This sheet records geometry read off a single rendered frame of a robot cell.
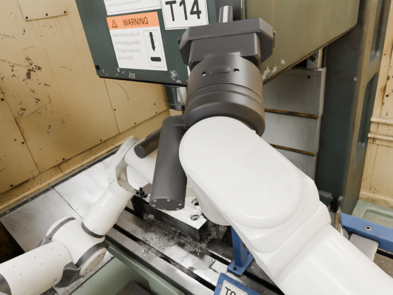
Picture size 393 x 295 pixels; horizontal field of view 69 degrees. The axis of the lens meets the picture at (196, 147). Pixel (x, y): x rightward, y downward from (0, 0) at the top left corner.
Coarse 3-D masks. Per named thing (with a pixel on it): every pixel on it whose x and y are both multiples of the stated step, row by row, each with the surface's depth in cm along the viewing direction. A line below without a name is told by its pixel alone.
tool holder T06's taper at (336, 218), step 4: (328, 208) 57; (340, 208) 57; (332, 212) 56; (336, 212) 56; (340, 212) 56; (332, 216) 56; (336, 216) 56; (340, 216) 56; (332, 220) 57; (336, 220) 56; (340, 220) 57; (332, 224) 57; (336, 224) 57; (340, 224) 57; (336, 228) 57; (340, 228) 57; (340, 232) 58
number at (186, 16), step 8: (176, 0) 47; (184, 0) 46; (192, 0) 45; (200, 0) 44; (184, 8) 47; (192, 8) 46; (200, 8) 45; (184, 16) 48; (192, 16) 47; (200, 16) 46
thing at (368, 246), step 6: (354, 234) 60; (348, 240) 59; (354, 240) 59; (360, 240) 59; (366, 240) 59; (372, 240) 58; (360, 246) 57; (366, 246) 57; (372, 246) 57; (366, 252) 56; (372, 252) 56; (372, 258) 55
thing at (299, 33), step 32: (96, 0) 60; (256, 0) 42; (288, 0) 50; (320, 0) 61; (352, 0) 79; (96, 32) 65; (288, 32) 53; (320, 32) 65; (96, 64) 71; (288, 64) 56
